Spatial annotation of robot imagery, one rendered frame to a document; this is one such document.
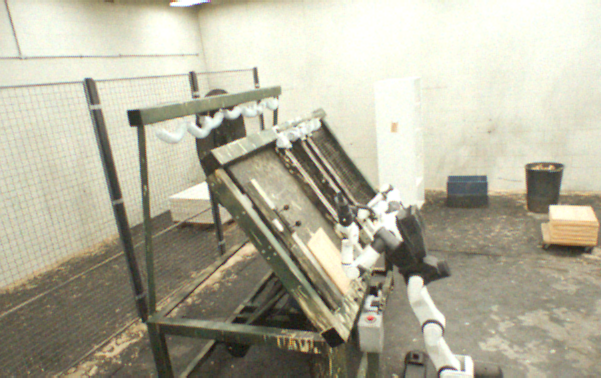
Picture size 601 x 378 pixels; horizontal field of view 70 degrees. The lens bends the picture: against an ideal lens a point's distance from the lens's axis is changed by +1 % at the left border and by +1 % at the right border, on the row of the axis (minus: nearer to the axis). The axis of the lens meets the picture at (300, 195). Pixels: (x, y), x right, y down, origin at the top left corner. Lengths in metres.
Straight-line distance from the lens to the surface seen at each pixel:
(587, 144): 8.00
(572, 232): 5.70
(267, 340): 2.76
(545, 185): 6.92
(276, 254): 2.42
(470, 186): 7.04
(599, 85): 7.89
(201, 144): 3.20
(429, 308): 2.94
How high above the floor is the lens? 2.29
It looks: 16 degrees down
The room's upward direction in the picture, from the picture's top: 6 degrees counter-clockwise
